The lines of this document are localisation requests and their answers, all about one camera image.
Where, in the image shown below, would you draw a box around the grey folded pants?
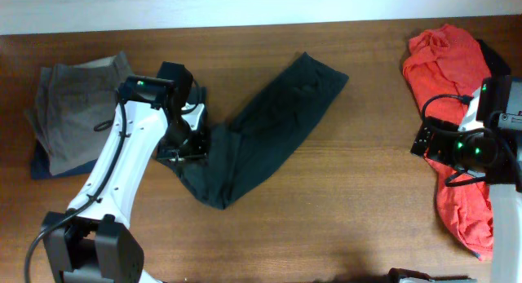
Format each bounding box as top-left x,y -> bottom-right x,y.
24,51 -> 133,175

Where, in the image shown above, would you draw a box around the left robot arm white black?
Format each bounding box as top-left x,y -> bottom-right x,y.
24,74 -> 208,282

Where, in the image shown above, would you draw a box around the navy folded garment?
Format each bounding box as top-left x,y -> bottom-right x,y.
30,141 -> 96,180

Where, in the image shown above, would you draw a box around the dark green t-shirt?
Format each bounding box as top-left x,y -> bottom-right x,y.
162,53 -> 349,210

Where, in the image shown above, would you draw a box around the black garment under red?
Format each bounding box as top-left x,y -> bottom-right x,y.
477,39 -> 511,77

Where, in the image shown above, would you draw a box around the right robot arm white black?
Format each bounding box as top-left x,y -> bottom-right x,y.
411,76 -> 521,282

